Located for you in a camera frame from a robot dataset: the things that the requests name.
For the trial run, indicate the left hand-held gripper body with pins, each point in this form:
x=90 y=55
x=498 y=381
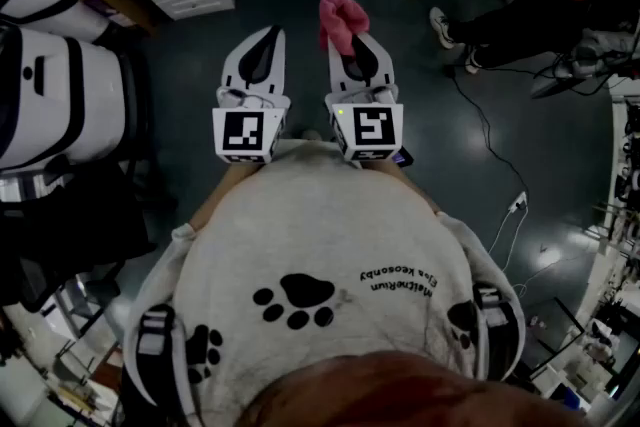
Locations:
x=242 y=130

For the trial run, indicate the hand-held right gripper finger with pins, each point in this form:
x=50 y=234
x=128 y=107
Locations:
x=385 y=72
x=339 y=75

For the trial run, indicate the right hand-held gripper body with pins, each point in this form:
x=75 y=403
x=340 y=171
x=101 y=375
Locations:
x=372 y=125

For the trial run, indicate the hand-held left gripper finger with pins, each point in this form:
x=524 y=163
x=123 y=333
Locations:
x=277 y=65
x=232 y=67

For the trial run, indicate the pink cloth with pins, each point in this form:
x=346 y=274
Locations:
x=342 y=20

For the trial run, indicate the person's left forearm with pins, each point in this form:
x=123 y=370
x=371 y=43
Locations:
x=212 y=197

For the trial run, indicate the person's right forearm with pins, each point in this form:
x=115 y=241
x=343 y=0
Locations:
x=415 y=187

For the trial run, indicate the black device with purple screen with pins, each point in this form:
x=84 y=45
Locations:
x=402 y=158

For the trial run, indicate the person's grey paw-print shirt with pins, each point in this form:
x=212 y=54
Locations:
x=320 y=225

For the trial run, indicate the white power strip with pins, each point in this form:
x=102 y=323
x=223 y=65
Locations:
x=518 y=201

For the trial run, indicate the black bag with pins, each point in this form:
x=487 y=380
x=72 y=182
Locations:
x=65 y=230

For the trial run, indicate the white workbench with equipment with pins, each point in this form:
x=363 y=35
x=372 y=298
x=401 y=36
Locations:
x=620 y=215

